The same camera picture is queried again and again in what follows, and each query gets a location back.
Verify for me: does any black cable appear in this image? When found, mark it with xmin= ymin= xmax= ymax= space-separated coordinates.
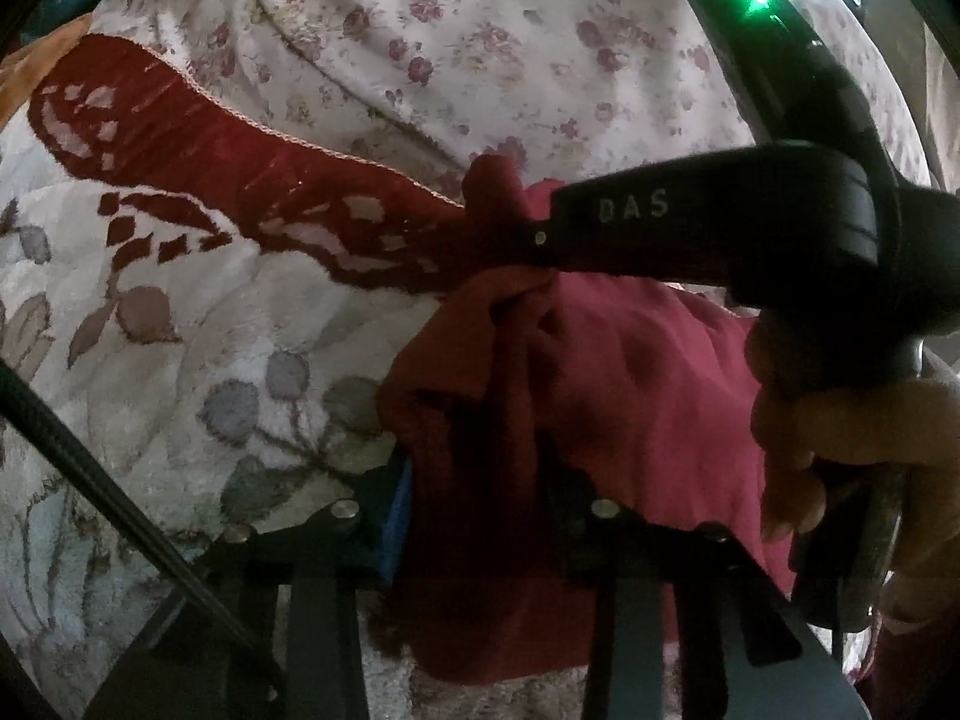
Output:
xmin=0 ymin=358 xmax=290 ymax=698

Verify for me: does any leaf print blanket red border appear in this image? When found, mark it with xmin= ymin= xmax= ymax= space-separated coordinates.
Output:
xmin=0 ymin=31 xmax=796 ymax=720

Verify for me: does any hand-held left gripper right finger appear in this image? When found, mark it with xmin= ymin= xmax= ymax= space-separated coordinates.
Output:
xmin=544 ymin=457 xmax=871 ymax=720

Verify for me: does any floral white bed sheet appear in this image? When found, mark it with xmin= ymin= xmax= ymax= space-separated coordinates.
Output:
xmin=97 ymin=0 xmax=935 ymax=203

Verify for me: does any orange cloth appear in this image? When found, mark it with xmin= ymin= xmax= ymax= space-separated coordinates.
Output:
xmin=0 ymin=19 xmax=89 ymax=125

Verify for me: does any person's right hand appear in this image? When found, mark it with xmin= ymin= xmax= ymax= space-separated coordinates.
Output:
xmin=748 ymin=311 xmax=960 ymax=620

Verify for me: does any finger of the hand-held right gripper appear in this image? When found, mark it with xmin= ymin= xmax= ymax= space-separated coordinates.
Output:
xmin=513 ymin=214 xmax=563 ymax=271

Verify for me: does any dark red sweater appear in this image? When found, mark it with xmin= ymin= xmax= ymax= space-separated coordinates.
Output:
xmin=375 ymin=154 xmax=797 ymax=683

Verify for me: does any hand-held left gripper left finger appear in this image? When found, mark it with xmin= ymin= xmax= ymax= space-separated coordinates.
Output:
xmin=120 ymin=457 xmax=415 ymax=720

